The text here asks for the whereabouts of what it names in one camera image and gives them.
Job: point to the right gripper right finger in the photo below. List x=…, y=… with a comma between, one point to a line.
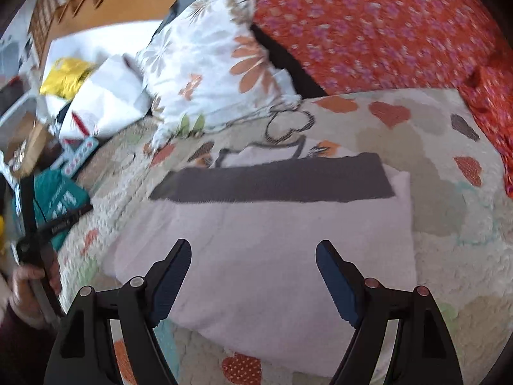
x=423, y=351

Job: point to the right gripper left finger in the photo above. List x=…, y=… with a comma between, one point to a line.
x=84, y=351

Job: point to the white pink knit garment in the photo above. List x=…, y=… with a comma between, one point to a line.
x=253, y=222

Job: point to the person's left hand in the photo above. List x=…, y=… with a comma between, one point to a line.
x=23, y=305

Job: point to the teal cardboard box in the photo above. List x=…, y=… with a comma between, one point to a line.
x=55, y=195

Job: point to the colourful dotted flat box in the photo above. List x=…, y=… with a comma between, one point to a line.
x=76, y=158

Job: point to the brown cardboard box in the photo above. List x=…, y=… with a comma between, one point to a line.
x=26, y=145

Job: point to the heart pattern quilt bedspread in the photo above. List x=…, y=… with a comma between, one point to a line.
x=461, y=214

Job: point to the yellow plastic bag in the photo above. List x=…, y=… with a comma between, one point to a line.
x=66, y=77

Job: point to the white paper bag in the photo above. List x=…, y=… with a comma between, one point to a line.
x=110, y=100

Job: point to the white floral pillow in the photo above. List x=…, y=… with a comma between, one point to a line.
x=205, y=70

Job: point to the red floral blanket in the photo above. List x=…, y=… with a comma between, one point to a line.
x=348, y=46

